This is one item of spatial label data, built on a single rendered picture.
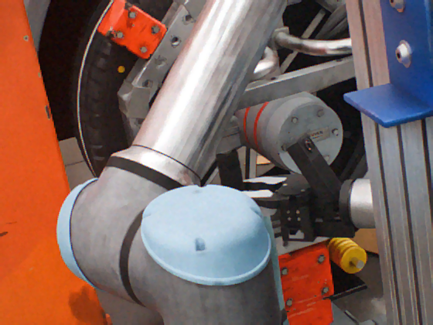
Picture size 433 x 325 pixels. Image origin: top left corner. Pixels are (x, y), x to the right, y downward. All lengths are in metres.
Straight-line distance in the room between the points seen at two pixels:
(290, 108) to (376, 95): 0.94
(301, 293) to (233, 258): 1.01
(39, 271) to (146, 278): 0.47
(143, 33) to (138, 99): 0.11
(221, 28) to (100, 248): 0.28
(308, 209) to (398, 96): 0.80
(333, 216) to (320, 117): 0.23
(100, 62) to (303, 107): 0.38
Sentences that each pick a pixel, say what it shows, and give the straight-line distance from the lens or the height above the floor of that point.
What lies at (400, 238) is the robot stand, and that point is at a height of 1.06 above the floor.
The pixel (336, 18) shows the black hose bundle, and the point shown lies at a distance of 1.63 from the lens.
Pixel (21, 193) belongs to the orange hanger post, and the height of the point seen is 0.96.
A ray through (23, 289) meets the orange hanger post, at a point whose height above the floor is 0.82.
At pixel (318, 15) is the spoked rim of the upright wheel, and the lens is 1.82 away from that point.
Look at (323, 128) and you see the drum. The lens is 1.59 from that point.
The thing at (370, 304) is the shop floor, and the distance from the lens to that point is 2.74.
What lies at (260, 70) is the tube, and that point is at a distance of 1.47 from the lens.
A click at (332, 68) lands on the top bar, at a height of 0.98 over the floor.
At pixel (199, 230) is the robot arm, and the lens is 0.84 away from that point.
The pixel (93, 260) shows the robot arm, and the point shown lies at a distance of 0.96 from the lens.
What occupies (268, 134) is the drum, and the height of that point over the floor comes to 0.87.
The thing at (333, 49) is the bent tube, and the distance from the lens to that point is 1.53.
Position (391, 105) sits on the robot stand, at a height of 1.20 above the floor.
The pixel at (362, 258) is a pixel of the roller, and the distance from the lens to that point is 1.90.
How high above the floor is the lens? 1.39
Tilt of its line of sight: 20 degrees down
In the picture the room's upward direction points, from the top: 11 degrees counter-clockwise
